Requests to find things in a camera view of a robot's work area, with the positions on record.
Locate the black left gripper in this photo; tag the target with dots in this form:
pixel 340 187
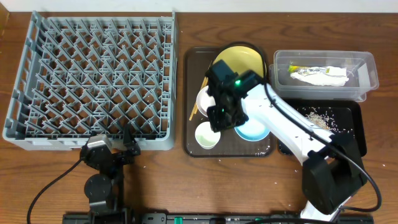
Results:
pixel 117 154

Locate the light blue bowl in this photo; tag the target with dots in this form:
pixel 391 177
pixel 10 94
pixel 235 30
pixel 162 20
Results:
pixel 252 130

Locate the yellow plate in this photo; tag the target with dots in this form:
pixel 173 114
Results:
pixel 241 59

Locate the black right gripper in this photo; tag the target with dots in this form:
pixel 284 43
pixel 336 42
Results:
pixel 212 116

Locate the wooden chopstick left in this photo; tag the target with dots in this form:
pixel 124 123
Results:
pixel 194 109

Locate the black waste tray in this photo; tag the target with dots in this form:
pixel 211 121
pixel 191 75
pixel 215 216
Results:
pixel 350 108

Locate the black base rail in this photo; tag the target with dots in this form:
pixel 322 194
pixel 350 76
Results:
pixel 162 218

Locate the crumpled wrapper and tissue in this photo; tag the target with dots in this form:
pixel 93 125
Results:
pixel 319 76

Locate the clear plastic waste bin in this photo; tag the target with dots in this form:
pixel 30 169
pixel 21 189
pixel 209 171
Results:
pixel 360 68

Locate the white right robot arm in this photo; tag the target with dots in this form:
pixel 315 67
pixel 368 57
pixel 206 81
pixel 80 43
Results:
pixel 332 163

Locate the dark brown serving tray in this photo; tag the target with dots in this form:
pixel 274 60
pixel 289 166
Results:
pixel 196 63

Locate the pile of rice waste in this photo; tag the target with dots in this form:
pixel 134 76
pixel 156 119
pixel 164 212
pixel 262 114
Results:
pixel 328 119

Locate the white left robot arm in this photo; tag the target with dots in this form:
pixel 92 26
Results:
pixel 105 190

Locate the pale green cup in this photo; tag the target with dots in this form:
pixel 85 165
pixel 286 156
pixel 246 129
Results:
pixel 205 136

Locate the grey plastic dishwasher rack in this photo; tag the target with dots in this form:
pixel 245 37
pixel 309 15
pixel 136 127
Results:
pixel 80 76

